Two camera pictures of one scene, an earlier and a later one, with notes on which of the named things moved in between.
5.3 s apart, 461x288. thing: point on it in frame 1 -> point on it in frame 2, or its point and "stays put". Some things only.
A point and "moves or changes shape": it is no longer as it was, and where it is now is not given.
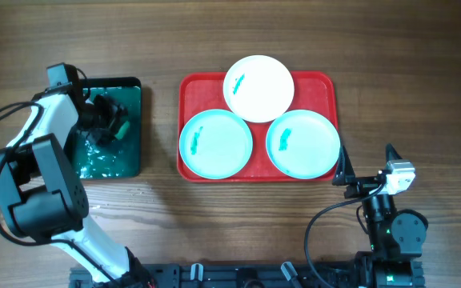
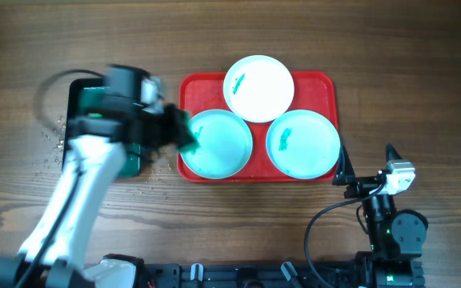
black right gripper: x=343 y=176 stays put
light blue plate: x=216 y=144 stays put
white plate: x=258 y=89 stays put
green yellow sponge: x=122 y=130 moves or changes shape
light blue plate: x=303 y=144 stays put
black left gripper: x=114 y=111 -> x=175 y=126
